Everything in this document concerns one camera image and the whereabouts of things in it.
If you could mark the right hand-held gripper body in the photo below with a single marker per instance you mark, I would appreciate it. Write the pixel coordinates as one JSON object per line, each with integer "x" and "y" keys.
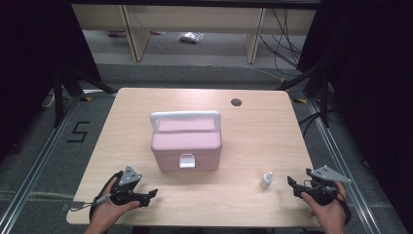
{"x": 321, "y": 190}

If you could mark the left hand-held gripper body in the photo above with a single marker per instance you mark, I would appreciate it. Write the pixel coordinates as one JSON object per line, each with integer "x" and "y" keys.
{"x": 128, "y": 191}

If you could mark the small white bottle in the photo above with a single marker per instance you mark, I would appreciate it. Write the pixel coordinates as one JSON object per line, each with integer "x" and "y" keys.
{"x": 266, "y": 180}

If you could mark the person's right hand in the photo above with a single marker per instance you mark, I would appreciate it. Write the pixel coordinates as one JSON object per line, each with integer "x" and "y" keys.
{"x": 328, "y": 214}

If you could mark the person's left hand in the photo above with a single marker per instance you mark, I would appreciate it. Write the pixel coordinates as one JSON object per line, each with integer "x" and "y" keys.
{"x": 108, "y": 211}

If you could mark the grey tape strip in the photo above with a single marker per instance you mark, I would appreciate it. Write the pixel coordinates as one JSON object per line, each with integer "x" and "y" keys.
{"x": 73, "y": 205}

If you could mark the black metal stand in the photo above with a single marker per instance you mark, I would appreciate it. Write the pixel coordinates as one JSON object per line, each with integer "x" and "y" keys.
{"x": 321, "y": 91}
{"x": 60, "y": 97}

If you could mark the dark round table grommet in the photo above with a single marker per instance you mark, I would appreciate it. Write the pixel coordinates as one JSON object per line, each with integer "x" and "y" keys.
{"x": 236, "y": 102}

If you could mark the black curtain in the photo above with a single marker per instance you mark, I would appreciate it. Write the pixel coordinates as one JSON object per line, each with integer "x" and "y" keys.
{"x": 32, "y": 65}
{"x": 373, "y": 81}

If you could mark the white power strip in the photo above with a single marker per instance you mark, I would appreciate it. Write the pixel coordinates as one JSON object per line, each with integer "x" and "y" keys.
{"x": 48, "y": 100}

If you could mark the clear plastic bag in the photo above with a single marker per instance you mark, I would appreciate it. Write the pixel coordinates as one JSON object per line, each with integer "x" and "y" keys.
{"x": 191, "y": 37}

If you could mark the metal floor rail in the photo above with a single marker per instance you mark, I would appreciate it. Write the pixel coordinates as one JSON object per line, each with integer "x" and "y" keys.
{"x": 35, "y": 169}
{"x": 344, "y": 169}

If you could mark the light wooden desk frame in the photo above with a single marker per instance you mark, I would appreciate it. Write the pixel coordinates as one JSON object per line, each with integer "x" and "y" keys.
{"x": 195, "y": 22}

